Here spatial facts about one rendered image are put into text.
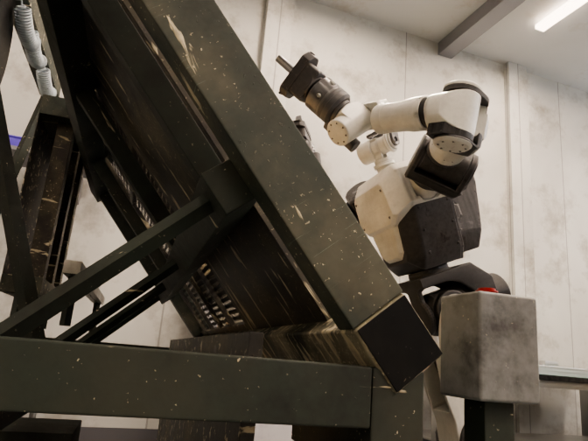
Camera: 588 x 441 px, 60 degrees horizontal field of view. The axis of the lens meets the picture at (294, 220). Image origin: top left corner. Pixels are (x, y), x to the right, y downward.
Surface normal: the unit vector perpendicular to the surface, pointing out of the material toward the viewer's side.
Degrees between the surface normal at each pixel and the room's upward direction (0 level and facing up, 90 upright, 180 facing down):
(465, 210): 90
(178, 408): 90
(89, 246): 90
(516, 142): 90
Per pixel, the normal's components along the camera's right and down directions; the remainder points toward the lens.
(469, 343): -0.95, -0.15
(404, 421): 0.29, -0.22
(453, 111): -0.04, -0.18
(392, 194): -0.47, -0.07
